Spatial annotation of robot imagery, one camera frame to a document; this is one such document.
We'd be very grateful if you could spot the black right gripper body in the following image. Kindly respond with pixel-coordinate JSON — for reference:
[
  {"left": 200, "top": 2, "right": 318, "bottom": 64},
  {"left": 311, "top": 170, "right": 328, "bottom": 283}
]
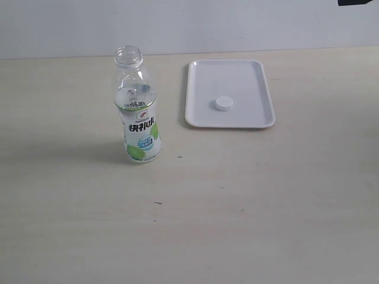
[{"left": 338, "top": 0, "right": 372, "bottom": 7}]

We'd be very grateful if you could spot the white bottle cap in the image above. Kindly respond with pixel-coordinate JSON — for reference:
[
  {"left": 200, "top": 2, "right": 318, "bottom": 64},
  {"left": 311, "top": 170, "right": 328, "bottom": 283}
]
[{"left": 215, "top": 96, "right": 233, "bottom": 111}]

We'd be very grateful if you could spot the clear plastic water bottle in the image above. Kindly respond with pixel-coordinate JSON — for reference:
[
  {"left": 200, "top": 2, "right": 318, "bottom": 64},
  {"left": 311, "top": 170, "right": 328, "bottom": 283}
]
[{"left": 113, "top": 45, "right": 161, "bottom": 163}]

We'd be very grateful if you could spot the white rectangular tray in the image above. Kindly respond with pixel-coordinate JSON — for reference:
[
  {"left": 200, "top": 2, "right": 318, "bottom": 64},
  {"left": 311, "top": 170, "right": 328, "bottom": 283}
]
[{"left": 185, "top": 60, "right": 276, "bottom": 129}]

